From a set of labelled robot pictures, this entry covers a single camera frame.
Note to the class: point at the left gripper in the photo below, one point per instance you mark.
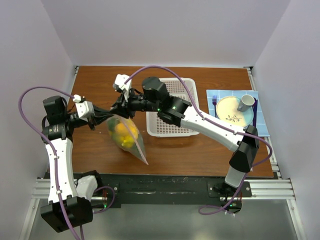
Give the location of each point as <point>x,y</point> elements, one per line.
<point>99,114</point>

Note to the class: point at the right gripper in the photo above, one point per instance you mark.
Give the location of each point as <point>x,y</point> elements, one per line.
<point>119,109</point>

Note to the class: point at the clear polka dot zip bag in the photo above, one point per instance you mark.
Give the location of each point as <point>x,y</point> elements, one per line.
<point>138,149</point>

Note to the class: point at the green fake cucumber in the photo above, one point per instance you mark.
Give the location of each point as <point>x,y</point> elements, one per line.
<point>111,124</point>

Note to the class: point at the small orange fake fruit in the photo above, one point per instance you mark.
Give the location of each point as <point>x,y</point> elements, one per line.
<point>121,129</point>

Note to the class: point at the yellow fake bananas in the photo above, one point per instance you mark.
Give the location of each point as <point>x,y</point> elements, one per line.
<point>128,140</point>

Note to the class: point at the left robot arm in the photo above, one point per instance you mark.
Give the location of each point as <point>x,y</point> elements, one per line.
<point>69,201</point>

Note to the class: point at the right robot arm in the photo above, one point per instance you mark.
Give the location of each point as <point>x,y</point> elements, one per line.
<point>242,142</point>

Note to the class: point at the white plastic basket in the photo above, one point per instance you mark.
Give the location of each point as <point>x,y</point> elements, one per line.
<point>166,123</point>

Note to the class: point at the blue checkered placemat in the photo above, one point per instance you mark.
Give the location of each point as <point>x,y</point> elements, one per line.
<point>260,121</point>

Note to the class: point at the purple plastic fork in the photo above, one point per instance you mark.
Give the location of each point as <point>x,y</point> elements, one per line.
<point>214,103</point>

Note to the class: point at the cream and blue plate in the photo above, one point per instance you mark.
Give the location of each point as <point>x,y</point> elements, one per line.
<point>226,110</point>

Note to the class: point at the grey mug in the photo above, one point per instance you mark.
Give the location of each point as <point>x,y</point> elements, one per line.
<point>246,102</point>

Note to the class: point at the purple plastic knife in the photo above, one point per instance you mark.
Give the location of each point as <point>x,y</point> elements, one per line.
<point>255,109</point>

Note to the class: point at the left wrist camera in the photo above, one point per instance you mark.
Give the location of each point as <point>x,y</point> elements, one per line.
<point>84,108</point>

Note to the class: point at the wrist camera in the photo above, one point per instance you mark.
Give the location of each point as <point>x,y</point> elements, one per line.
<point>84,108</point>
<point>121,84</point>

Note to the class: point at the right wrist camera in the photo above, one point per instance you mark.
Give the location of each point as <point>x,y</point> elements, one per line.
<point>121,84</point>

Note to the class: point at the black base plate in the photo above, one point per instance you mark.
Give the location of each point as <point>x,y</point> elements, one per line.
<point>140,189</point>

